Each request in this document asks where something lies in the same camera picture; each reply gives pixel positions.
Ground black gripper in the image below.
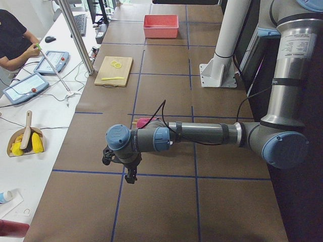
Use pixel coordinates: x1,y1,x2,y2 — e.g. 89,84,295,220
119,153,142,184

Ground pink grey cleaning cloth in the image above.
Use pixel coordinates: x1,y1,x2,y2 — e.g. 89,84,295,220
133,117,160,129

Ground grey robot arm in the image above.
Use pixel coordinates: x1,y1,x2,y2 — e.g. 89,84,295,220
102,1,322,184

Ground yellow cloth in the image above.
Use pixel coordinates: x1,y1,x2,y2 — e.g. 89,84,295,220
10,132,44,156

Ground yellow plastic knife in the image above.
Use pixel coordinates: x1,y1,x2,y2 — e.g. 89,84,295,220
101,77,124,81

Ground wooden hand brush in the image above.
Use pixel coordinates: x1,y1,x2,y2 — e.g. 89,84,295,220
20,110,32,153

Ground bamboo cutting board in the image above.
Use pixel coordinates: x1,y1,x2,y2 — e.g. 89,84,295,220
94,56,133,87

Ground wooden dustpan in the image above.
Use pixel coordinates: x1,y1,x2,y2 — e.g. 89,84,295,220
7,127,46,157

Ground white blue tube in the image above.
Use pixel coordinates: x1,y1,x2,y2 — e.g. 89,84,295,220
0,191,13,205

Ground teach pendant near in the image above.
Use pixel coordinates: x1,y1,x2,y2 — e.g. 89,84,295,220
3,73,49,104

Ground teach pendant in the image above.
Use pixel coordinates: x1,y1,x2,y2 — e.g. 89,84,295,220
34,50,70,76
3,73,49,104

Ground teach pendant far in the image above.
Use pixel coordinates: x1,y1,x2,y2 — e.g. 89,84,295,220
34,50,70,76

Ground pink plastic bin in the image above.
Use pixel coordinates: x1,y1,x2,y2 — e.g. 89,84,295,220
143,15,179,38

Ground black computer mouse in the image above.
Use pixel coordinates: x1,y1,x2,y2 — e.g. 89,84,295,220
45,36,56,43

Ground long metal rod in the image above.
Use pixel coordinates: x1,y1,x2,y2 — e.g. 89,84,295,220
36,43,72,94

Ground black keyboard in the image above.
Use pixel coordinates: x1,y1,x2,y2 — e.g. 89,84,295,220
74,14,87,37

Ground seated person black shirt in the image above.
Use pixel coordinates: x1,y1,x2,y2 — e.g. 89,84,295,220
1,9,40,71

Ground white support post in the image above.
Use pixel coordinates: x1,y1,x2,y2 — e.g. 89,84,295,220
199,0,251,88

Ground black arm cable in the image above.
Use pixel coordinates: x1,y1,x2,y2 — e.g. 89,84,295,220
141,99,276,146

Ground aluminium frame post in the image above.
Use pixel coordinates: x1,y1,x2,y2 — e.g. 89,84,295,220
58,0,95,76

